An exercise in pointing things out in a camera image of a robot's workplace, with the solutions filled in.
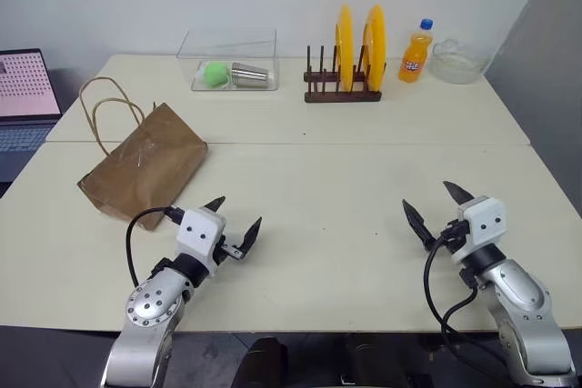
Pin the orange soda bottle blue cap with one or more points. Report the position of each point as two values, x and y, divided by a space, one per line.
414 56

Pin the clear plastic box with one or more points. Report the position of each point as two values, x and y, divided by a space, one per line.
227 49

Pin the dark wooden dish rack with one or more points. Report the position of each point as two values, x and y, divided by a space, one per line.
341 97

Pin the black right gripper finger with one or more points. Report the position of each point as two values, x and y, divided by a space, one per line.
458 192
416 222

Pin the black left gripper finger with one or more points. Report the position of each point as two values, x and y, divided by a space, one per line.
215 203
251 237

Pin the green fuzzy ball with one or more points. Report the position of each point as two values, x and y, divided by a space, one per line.
215 74

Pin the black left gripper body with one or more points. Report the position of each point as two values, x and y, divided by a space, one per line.
223 252

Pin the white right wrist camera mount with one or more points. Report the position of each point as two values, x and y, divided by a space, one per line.
486 220

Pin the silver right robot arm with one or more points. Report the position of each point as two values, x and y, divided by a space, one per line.
523 292

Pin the dark rounded shape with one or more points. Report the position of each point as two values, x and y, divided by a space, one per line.
263 363

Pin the clear glass bowl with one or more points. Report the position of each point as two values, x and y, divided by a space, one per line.
459 65

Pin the stainless steel cup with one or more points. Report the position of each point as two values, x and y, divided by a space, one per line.
249 74

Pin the open laptop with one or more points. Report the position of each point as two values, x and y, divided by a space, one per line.
27 83

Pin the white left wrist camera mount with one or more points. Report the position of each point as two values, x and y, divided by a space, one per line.
197 229

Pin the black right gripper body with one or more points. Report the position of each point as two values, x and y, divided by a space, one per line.
448 239

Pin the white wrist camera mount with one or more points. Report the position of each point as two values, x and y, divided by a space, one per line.
197 229
486 220

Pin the yellow plate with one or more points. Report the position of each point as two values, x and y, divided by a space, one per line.
345 47
377 42

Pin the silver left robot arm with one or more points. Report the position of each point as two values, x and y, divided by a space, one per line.
150 306

